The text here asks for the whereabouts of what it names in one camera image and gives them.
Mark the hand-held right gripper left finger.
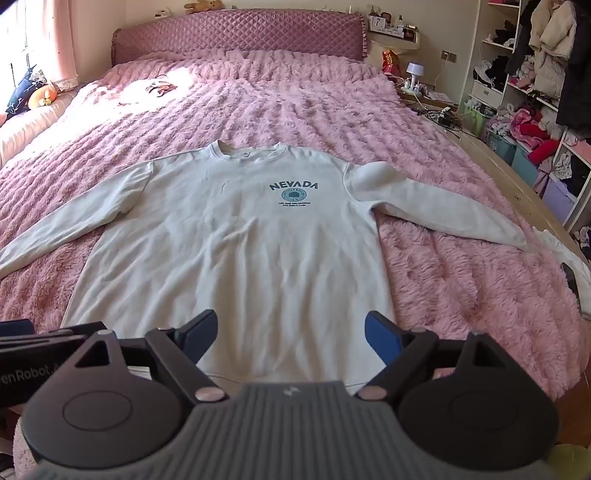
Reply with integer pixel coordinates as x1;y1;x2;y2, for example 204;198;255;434
69;308;229;403

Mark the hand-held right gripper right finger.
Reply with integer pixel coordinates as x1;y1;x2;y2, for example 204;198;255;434
355;311;513;403

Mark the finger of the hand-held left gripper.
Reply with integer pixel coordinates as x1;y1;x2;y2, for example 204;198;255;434
0;318;35;339
0;326;90;354

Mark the white printed sweatshirt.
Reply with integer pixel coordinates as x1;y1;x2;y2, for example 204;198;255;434
0;141;529;395

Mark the pile of pink red clothes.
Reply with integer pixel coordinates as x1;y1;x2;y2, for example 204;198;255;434
507;104;565;163

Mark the pink fluffy blanket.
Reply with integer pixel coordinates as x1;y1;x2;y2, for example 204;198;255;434
0;48;587;416

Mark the pale pink side quilt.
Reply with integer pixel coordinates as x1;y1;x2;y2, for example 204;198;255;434
0;89;85;168

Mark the white cloth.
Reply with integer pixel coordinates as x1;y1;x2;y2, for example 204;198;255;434
531;225;591;320

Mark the blue storage bin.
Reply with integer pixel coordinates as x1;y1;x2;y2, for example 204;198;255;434
485;130;542;186

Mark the purple storage bin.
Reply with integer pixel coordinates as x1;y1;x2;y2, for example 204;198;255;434
542;176;579;223

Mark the orange plush toy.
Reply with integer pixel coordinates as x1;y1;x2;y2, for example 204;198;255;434
28;85;59;110

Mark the green storage bin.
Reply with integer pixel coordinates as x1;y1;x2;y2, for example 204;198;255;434
463;99;496;140

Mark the navy patterned pillow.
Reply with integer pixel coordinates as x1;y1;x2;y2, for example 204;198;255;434
4;65;49;121

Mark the wooden bedside table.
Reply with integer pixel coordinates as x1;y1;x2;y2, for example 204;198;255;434
397;85;463;117

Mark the small pink brown cloth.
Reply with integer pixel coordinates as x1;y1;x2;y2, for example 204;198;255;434
144;76;179;96

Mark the white table lamp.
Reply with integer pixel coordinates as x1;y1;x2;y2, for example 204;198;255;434
405;62;427;89

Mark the white open wardrobe shelf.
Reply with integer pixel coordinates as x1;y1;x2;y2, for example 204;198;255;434
462;0;591;234

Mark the red snack bag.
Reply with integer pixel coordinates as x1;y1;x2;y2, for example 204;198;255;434
381;48;403;77

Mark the purple quilted headboard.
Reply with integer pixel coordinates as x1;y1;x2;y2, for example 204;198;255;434
111;9;370;69

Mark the pink curtain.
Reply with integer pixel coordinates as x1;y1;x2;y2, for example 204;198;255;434
30;0;80;93

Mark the cream headboard shelf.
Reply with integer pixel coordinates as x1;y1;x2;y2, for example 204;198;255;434
367;11;422;48

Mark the window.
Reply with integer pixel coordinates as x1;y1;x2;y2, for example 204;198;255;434
18;0;52;85

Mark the cream hanging jacket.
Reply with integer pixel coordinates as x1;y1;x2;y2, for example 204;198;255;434
527;0;572;101

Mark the black hanging coat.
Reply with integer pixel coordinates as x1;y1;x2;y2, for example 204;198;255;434
555;0;591;136

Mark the wooden bed frame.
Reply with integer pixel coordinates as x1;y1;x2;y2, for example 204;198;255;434
429;111;591;274

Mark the tangle of black cables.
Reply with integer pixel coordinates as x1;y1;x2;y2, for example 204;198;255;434
417;107;463;134

